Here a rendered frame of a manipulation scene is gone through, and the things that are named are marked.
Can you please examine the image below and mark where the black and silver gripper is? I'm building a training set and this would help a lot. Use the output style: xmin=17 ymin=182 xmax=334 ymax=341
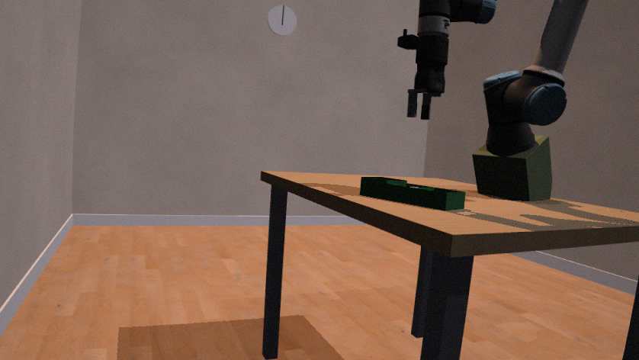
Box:
xmin=397 ymin=15 xmax=450 ymax=120

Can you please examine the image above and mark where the green rack of bins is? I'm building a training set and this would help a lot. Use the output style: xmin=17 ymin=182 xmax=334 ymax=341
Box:
xmin=360 ymin=177 xmax=464 ymax=211

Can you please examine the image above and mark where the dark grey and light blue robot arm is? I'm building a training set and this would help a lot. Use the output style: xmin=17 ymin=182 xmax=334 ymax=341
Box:
xmin=419 ymin=0 xmax=589 ymax=155

